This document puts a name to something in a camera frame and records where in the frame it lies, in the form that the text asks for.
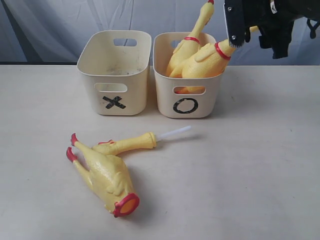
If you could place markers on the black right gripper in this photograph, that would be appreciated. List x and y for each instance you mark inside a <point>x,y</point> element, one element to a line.
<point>274,18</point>

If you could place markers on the detached chicken head with tube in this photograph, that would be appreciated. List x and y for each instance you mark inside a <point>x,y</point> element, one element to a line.
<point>147,140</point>

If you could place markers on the yellow rubber chicken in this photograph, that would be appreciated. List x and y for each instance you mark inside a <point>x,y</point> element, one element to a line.
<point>209,61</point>
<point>191,44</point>

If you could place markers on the cream bin marked X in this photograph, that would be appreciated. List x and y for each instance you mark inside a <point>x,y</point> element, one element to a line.
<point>114,68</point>

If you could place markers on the cream bin marked O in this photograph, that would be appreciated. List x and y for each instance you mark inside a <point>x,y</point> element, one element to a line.
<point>171,104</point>

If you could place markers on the headless yellow rubber chicken body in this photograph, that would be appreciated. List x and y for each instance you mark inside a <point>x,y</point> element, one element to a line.
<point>107,176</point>

